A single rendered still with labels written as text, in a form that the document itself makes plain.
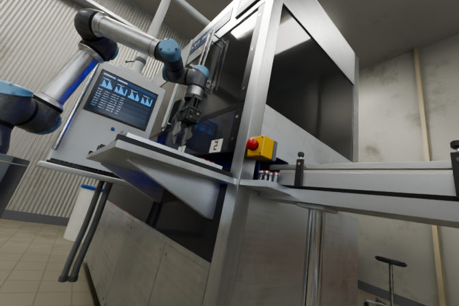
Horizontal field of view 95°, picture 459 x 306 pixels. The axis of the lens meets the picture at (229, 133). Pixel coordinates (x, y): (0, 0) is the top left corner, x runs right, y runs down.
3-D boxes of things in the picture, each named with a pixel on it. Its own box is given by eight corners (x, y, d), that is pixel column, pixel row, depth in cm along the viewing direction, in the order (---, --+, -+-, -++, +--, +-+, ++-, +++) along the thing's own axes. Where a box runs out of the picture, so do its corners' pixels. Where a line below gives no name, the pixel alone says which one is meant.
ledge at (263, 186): (266, 193, 80) (266, 188, 80) (296, 196, 70) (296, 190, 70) (239, 184, 72) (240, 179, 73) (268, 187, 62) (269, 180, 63)
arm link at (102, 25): (73, -10, 82) (185, 38, 78) (89, 14, 92) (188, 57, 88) (52, 9, 78) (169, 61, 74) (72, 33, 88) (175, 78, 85)
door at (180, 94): (164, 131, 158) (185, 67, 178) (195, 120, 123) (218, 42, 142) (163, 131, 158) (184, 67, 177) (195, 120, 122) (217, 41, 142)
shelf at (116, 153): (171, 181, 131) (173, 178, 132) (251, 189, 78) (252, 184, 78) (85, 158, 105) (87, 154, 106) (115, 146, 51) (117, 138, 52)
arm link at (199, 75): (192, 72, 99) (210, 76, 99) (186, 91, 96) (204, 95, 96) (190, 61, 92) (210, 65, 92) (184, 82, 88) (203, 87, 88)
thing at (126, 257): (172, 264, 258) (191, 192, 286) (356, 415, 99) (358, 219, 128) (78, 262, 202) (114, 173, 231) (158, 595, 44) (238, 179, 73)
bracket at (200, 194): (208, 218, 78) (216, 182, 82) (212, 219, 76) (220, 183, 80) (110, 200, 59) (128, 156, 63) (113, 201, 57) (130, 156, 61)
